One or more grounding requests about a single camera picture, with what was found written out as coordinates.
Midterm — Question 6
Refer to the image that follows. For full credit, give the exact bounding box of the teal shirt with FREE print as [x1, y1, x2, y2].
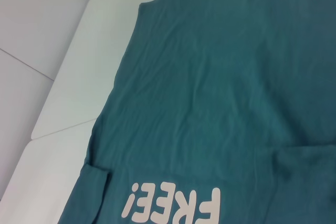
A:
[61, 0, 336, 224]

